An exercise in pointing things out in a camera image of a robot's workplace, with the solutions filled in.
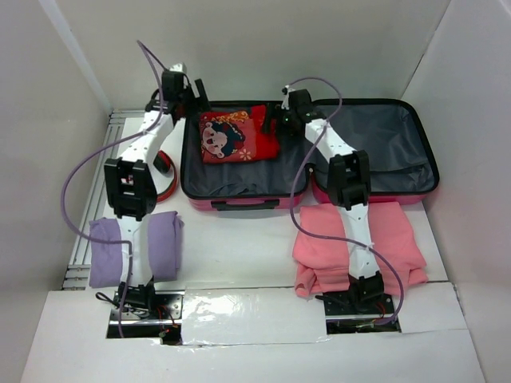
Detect red cartoon print cloth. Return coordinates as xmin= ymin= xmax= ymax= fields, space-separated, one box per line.
xmin=199 ymin=105 xmax=280 ymax=164

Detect pink hard-shell suitcase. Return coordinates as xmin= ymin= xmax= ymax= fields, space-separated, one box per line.
xmin=180 ymin=98 xmax=441 ymax=212

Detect pink sweatshirt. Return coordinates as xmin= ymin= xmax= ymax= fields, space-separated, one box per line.
xmin=292 ymin=202 xmax=428 ymax=298

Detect purple shirt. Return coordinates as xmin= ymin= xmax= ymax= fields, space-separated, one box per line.
xmin=89 ymin=211 xmax=184 ymax=288

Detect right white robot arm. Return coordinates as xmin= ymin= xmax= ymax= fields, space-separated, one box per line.
xmin=277 ymin=86 xmax=385 ymax=313

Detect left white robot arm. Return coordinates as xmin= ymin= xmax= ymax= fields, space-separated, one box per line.
xmin=104 ymin=63 xmax=200 ymax=318

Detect red black headphones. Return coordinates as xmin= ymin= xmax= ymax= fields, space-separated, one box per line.
xmin=153 ymin=150 xmax=178 ymax=203

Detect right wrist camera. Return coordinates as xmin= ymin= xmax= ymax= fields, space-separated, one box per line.
xmin=281 ymin=85 xmax=293 ymax=110

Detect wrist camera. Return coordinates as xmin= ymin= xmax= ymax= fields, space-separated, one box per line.
xmin=281 ymin=85 xmax=293 ymax=110
xmin=169 ymin=62 xmax=187 ymax=74

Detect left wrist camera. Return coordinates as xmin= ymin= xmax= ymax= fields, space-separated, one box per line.
xmin=169 ymin=62 xmax=187 ymax=74

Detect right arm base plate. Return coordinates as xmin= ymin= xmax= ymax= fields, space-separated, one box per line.
xmin=315 ymin=291 xmax=401 ymax=335

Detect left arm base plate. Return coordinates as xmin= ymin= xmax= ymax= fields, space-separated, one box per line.
xmin=95 ymin=292 xmax=184 ymax=345

